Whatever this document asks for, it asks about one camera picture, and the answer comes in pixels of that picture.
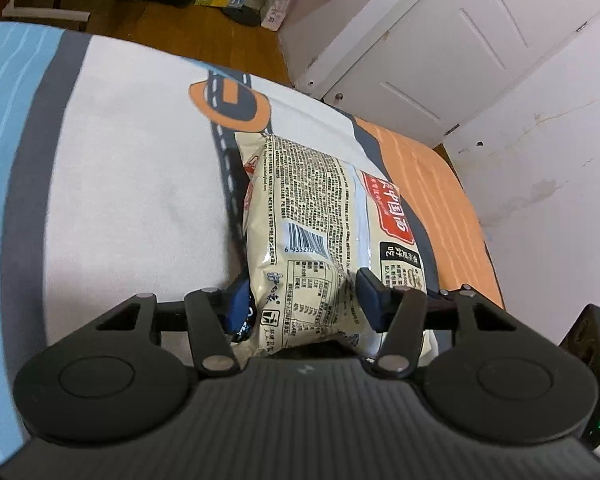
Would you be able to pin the white door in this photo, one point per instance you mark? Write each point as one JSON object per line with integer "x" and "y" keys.
{"x": 430, "y": 50}

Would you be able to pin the dark round mat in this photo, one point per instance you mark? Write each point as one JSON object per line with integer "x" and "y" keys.
{"x": 245, "y": 17}

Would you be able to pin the beige instant noodle packet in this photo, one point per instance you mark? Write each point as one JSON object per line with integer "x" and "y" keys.
{"x": 310, "y": 210}

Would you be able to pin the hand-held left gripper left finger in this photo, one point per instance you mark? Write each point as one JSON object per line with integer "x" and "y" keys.
{"x": 236, "y": 307}

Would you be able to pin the white plastic bag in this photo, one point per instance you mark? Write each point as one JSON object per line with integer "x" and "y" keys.
{"x": 279, "y": 5}

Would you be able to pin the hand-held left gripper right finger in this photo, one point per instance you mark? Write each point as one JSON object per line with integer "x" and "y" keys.
{"x": 371, "y": 300}

